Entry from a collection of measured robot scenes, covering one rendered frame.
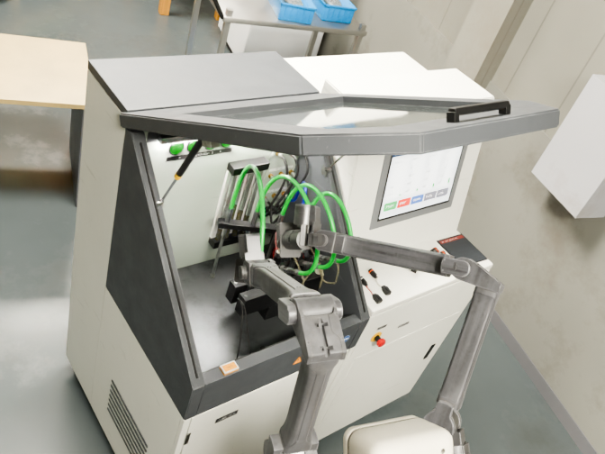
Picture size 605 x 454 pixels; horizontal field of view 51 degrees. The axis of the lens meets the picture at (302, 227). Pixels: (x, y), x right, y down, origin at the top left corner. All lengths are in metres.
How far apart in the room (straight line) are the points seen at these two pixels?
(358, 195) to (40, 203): 2.13
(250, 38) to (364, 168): 3.34
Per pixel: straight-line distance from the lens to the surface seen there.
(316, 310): 1.18
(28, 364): 3.05
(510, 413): 3.63
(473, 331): 1.60
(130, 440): 2.50
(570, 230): 3.58
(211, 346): 2.11
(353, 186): 2.14
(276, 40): 5.44
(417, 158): 2.33
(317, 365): 1.18
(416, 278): 2.42
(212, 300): 2.24
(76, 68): 3.66
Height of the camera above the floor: 2.46
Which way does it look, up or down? 38 degrees down
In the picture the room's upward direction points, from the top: 21 degrees clockwise
